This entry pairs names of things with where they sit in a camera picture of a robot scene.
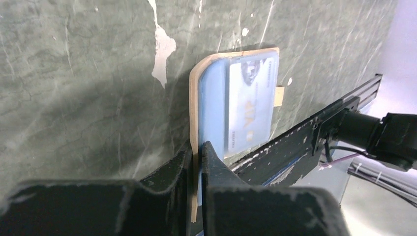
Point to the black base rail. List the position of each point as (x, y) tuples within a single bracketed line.
[(292, 155)]

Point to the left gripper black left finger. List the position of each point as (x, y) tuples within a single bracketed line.
[(157, 205)]

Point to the grey striped credit card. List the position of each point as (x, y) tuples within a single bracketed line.
[(251, 89)]

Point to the tan card holder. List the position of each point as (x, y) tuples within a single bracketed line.
[(208, 107)]

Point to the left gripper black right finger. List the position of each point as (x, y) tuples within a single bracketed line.
[(231, 207)]

